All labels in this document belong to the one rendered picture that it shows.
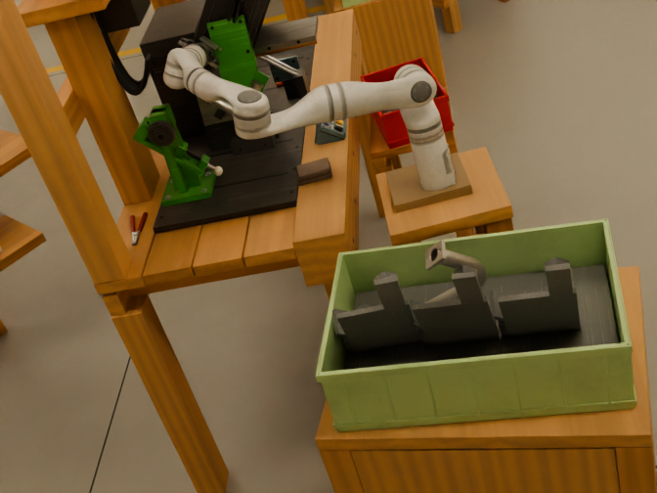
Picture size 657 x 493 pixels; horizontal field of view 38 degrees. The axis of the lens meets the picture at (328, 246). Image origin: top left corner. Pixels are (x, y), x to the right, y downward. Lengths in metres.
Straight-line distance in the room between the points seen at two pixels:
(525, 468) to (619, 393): 0.25
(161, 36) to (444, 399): 1.56
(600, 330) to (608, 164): 2.14
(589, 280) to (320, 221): 0.72
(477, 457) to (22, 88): 1.32
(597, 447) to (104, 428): 2.07
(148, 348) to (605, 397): 1.33
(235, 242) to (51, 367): 1.59
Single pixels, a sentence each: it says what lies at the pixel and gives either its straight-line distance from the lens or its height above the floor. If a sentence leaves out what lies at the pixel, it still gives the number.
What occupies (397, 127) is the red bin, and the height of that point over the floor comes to 0.86.
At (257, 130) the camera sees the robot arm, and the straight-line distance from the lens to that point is 2.36.
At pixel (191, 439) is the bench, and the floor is 0.26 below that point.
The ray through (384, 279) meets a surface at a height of 1.13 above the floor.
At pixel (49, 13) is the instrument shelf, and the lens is 2.61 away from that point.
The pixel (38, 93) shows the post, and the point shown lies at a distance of 2.37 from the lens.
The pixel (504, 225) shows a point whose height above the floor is 0.79.
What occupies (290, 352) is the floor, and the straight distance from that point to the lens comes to 3.55.
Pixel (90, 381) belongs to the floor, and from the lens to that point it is 3.83.
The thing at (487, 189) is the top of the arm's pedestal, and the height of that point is 0.85.
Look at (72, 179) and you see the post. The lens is 2.47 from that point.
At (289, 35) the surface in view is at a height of 1.13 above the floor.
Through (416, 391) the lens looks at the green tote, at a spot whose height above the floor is 0.89.
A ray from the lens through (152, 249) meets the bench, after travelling 2.69.
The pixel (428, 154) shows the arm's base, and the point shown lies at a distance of 2.51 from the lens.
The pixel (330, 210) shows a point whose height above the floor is 0.90.
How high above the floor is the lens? 2.24
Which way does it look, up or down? 34 degrees down
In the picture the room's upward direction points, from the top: 17 degrees counter-clockwise
